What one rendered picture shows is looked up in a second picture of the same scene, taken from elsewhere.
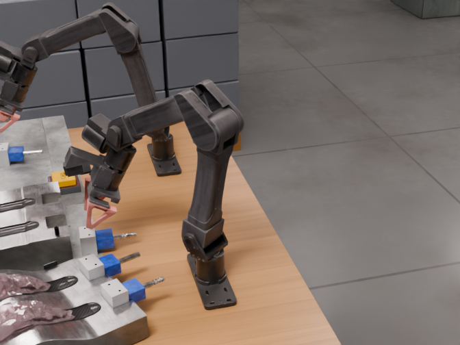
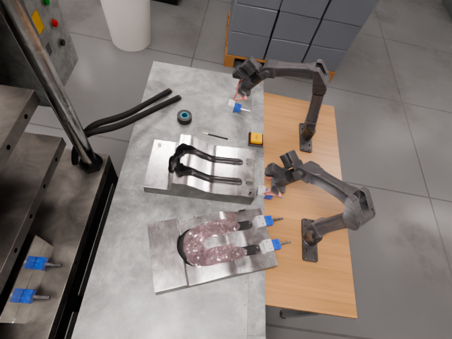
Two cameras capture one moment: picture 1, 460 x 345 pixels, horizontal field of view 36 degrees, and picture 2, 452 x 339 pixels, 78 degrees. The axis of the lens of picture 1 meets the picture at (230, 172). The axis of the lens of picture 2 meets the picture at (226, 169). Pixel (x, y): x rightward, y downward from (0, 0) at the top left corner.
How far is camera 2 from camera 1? 88 cm
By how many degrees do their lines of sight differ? 31
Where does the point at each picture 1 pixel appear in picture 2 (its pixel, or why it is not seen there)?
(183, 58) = (327, 31)
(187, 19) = (340, 11)
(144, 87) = (315, 109)
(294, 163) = (351, 101)
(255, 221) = (338, 205)
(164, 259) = (290, 216)
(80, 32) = (297, 73)
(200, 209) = (323, 229)
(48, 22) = not seen: outside the picture
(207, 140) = (351, 225)
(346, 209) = (364, 140)
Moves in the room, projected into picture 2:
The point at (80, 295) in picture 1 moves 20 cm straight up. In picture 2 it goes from (251, 237) to (264, 222)
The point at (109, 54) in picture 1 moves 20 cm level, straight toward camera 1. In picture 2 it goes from (291, 17) to (290, 30)
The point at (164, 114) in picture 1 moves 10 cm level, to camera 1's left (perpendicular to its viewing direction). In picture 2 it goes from (333, 191) to (307, 180)
